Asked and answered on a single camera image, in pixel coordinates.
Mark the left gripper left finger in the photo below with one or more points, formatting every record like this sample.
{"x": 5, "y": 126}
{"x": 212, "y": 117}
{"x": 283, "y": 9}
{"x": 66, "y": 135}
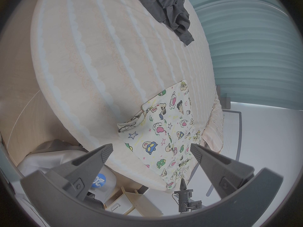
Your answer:
{"x": 77, "y": 174}

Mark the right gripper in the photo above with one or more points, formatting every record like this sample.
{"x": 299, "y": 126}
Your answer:
{"x": 183, "y": 194}

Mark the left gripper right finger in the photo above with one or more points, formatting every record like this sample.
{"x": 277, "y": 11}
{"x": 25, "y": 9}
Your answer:
{"x": 224, "y": 171}

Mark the white printed pyjama top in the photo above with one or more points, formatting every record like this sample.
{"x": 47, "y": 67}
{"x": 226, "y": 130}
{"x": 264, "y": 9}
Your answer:
{"x": 165, "y": 131}

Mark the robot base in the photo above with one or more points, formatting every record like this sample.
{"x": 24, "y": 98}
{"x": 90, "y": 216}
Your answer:
{"x": 47, "y": 157}

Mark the bed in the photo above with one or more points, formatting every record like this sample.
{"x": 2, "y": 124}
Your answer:
{"x": 94, "y": 67}

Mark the pink striped pillow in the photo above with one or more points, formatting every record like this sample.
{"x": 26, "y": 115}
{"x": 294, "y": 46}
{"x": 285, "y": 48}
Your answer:
{"x": 214, "y": 126}

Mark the grey bedside table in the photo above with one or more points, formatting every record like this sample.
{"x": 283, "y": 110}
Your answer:
{"x": 223, "y": 100}

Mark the black garment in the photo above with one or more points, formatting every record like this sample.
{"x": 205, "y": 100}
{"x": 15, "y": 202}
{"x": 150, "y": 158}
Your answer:
{"x": 161, "y": 6}

